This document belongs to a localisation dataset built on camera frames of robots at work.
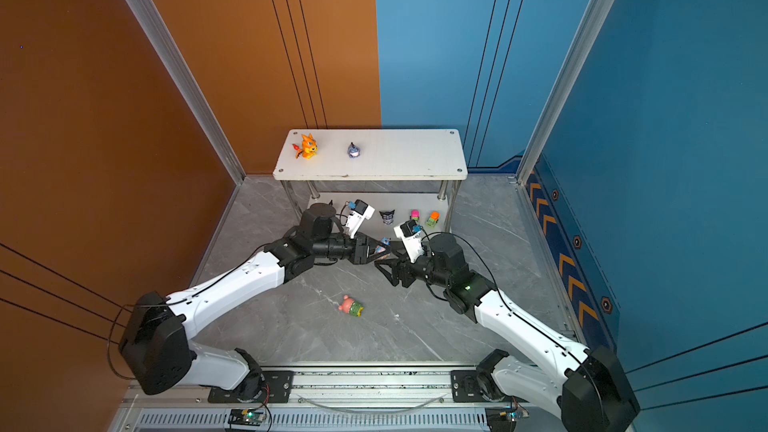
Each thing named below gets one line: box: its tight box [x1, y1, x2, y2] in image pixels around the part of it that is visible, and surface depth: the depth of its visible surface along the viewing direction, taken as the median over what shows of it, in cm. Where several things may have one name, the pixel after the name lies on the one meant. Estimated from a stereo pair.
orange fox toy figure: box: [292, 133, 319, 159], surface depth 76 cm
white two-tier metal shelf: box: [273, 129, 468, 237], surface depth 81 cm
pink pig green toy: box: [338, 294, 364, 317], surface depth 85 cm
